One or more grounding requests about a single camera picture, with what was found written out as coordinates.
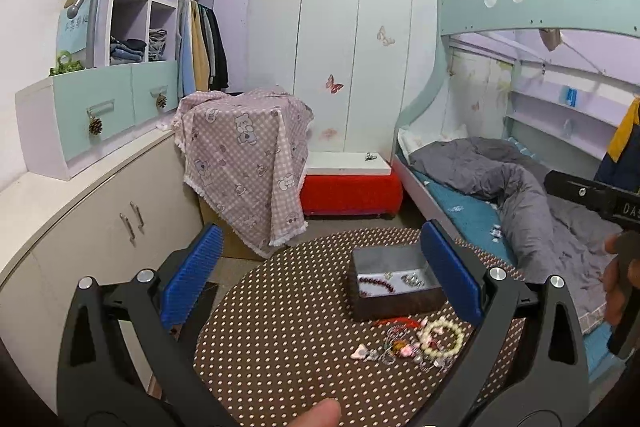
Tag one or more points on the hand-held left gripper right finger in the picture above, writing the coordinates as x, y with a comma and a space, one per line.
450, 277

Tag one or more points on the folded grey clothes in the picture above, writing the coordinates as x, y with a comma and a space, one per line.
156, 44

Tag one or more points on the grey duvet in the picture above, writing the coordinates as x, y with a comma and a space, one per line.
530, 207

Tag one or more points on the blue card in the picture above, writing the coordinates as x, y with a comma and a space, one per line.
571, 96

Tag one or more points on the person's right hand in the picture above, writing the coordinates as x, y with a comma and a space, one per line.
610, 297

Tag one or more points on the folded jeans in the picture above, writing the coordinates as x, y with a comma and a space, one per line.
125, 52

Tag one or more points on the green plastic ornament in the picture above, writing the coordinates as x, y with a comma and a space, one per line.
65, 64

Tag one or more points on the teal bunk bed frame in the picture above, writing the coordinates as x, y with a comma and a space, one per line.
530, 14

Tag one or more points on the red butterfly sticker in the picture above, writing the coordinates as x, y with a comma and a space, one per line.
334, 84

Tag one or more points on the red ottoman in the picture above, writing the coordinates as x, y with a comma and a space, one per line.
350, 197

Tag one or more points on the light blue paper sign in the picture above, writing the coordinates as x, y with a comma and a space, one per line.
75, 27

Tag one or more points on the small hanging pouch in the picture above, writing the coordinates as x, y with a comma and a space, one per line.
550, 38

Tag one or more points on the navy and yellow jacket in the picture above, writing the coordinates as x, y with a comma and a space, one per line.
620, 147

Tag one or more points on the cardboard box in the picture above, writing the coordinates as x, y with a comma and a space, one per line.
240, 244

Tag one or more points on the pink bear print cloth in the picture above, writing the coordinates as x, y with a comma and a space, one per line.
240, 147

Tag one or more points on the light blue hanging garment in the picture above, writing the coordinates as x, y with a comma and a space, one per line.
186, 52

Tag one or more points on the person's left hand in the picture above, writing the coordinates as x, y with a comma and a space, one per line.
315, 414

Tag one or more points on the yellow hanging garment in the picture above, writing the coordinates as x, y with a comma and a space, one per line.
200, 52

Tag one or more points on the teal drawer unit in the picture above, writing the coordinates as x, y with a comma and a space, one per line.
75, 107

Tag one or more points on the small metal clip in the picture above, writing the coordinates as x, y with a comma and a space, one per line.
370, 156

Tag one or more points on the cream butterfly sticker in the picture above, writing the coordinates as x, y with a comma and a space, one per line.
385, 36

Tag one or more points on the pile of small jewelry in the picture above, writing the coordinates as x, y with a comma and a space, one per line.
400, 349

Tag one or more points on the teal bed sheet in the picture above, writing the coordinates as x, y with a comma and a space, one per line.
465, 212

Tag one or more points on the beige cabinet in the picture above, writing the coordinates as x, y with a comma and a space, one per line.
75, 232

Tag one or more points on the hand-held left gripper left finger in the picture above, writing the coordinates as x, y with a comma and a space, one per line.
192, 277

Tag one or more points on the brown polka dot tablecloth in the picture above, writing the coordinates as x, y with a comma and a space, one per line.
280, 357

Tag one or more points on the lilac bed shelf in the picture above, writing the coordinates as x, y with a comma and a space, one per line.
550, 107

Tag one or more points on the grey jewelry box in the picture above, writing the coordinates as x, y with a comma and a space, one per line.
380, 307

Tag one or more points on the white wardrobe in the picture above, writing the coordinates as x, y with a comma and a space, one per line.
325, 32

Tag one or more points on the pine cone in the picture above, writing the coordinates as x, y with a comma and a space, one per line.
161, 102
95, 125

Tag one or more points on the white board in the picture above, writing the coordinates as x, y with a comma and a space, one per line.
345, 163

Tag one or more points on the black hanging jacket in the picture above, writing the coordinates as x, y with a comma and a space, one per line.
218, 52

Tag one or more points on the pink heart pendant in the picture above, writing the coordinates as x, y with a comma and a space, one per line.
358, 352

